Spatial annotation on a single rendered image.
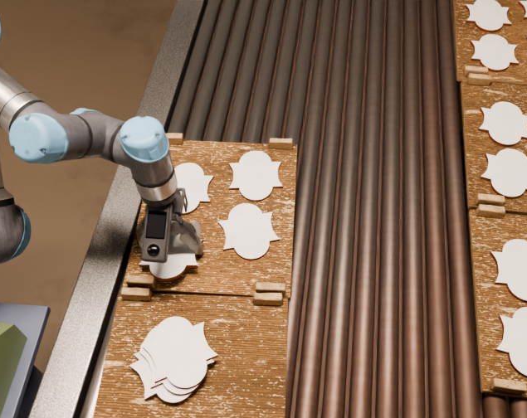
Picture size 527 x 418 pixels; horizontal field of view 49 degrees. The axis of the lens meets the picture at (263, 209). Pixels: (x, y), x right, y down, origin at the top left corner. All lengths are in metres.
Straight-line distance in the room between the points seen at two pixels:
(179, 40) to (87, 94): 1.33
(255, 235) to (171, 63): 0.63
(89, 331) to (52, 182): 1.53
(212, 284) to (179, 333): 0.14
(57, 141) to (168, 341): 0.44
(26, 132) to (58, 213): 1.67
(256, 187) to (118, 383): 0.52
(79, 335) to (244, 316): 0.34
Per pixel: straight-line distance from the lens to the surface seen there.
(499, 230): 1.36
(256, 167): 1.36
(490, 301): 1.26
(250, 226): 1.27
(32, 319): 1.34
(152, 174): 1.01
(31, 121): 0.93
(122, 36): 3.30
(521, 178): 1.45
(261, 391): 1.12
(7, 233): 1.24
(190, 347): 1.12
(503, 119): 1.56
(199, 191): 1.33
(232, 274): 1.22
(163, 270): 1.20
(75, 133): 0.96
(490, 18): 1.85
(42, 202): 2.64
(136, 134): 0.98
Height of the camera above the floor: 2.01
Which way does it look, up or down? 56 degrees down
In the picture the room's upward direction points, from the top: 2 degrees counter-clockwise
